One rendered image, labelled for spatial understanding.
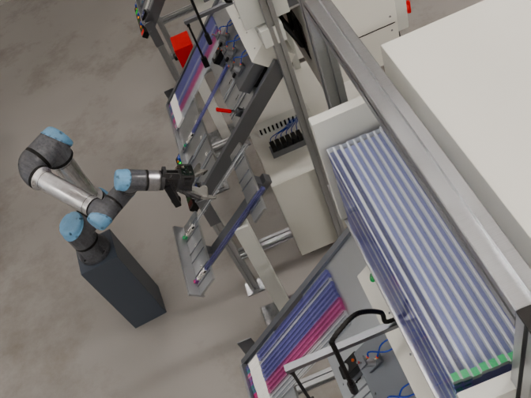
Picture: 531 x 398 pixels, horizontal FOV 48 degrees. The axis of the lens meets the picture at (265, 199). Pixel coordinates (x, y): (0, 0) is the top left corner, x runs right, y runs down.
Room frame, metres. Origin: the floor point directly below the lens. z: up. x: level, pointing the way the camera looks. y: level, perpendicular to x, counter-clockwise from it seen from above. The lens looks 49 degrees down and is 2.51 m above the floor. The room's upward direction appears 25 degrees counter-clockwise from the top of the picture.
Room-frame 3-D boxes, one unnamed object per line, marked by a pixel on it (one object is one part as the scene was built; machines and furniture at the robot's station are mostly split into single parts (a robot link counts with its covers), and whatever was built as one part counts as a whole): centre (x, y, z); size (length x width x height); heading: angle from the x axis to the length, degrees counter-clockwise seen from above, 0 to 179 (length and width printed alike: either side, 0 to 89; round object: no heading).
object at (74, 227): (1.87, 0.80, 0.72); 0.13 x 0.12 x 0.14; 128
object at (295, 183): (2.04, -0.38, 0.31); 0.70 x 0.65 x 0.62; 178
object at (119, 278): (1.87, 0.80, 0.28); 0.18 x 0.18 x 0.55; 3
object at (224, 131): (2.78, 0.05, 0.39); 0.24 x 0.24 x 0.78; 88
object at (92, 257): (1.87, 0.80, 0.60); 0.15 x 0.15 x 0.10
